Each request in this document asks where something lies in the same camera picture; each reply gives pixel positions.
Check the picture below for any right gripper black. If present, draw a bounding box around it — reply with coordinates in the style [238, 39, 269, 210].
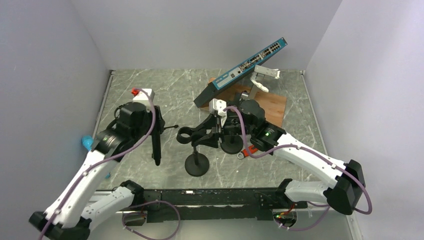
[195, 113, 255, 148]

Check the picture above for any black shock mount desk stand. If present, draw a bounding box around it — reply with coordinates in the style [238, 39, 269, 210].
[220, 91, 246, 155]

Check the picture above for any black tripod shock mount stand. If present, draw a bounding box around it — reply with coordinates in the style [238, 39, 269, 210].
[113, 104, 179, 130]

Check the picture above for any black microphone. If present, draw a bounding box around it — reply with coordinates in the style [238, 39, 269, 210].
[151, 130, 162, 166]

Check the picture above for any black round base stand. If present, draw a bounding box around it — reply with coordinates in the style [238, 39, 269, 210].
[176, 126, 210, 177]

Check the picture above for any blue microphone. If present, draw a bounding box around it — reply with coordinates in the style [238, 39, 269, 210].
[81, 135, 94, 151]

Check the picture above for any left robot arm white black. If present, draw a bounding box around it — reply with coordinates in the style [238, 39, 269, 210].
[28, 101, 165, 240]

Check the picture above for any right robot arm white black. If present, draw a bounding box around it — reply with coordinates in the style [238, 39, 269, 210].
[191, 98, 373, 215]

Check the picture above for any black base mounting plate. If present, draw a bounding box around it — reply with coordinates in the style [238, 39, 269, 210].
[124, 187, 308, 223]

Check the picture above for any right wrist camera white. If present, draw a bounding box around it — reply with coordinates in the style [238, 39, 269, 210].
[208, 98, 228, 127]

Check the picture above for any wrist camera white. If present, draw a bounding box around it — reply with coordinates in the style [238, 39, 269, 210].
[208, 98, 228, 127]
[131, 87, 155, 103]

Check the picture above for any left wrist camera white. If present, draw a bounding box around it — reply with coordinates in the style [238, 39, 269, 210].
[131, 87, 155, 103]

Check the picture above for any red handled adjustable wrench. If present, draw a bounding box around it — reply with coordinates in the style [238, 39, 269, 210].
[236, 147, 257, 160]

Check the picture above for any blue network switch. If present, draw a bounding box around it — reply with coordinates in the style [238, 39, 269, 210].
[193, 37, 288, 108]

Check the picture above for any white metal bracket stand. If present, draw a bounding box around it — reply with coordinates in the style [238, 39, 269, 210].
[247, 65, 281, 100]

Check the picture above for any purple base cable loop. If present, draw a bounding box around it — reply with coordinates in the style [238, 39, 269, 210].
[121, 200, 181, 240]

